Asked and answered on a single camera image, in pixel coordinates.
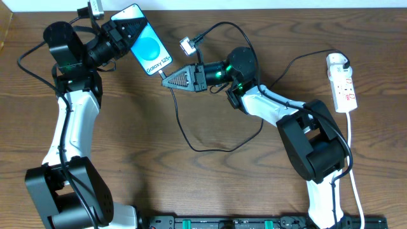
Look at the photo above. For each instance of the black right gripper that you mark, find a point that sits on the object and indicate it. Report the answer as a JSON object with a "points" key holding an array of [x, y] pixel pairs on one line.
{"points": [[200, 77]]}

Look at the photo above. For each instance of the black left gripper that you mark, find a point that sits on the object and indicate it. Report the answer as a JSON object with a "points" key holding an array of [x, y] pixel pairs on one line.
{"points": [[115, 35]]}

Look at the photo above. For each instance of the blue Galaxy smartphone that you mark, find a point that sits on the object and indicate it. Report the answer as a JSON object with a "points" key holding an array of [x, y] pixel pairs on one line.
{"points": [[148, 49]]}

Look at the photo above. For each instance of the white power strip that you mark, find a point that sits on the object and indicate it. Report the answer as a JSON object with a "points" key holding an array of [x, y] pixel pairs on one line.
{"points": [[343, 95]]}

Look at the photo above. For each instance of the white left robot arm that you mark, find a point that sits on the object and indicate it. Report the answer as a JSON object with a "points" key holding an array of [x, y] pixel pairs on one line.
{"points": [[66, 188]]}

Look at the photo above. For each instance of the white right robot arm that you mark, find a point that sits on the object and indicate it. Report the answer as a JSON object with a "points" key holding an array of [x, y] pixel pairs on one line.
{"points": [[313, 142]]}

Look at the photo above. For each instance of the white charger plug adapter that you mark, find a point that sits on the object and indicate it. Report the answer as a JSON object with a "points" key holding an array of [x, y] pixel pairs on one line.
{"points": [[338, 66]]}

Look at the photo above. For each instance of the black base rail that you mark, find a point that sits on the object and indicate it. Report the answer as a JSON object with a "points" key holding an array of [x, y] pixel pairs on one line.
{"points": [[287, 222]]}

